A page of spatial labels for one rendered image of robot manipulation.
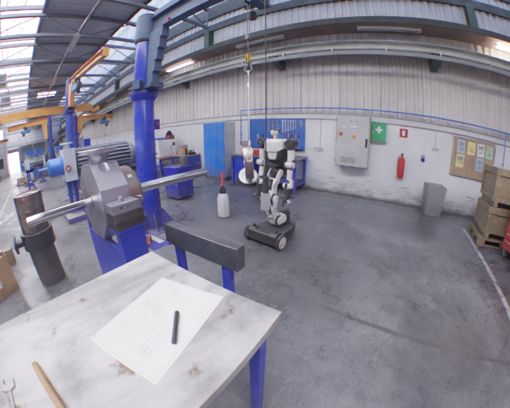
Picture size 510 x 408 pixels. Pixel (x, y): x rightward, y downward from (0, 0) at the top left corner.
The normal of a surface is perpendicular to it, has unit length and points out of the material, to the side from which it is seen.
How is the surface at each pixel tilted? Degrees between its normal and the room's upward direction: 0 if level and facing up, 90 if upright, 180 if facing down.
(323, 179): 90
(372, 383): 0
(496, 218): 90
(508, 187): 90
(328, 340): 0
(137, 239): 90
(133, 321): 0
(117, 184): 45
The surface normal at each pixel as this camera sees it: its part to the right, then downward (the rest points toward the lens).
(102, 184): 0.60, -0.56
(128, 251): 0.85, 0.16
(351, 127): -0.55, 0.25
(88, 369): 0.00, -0.95
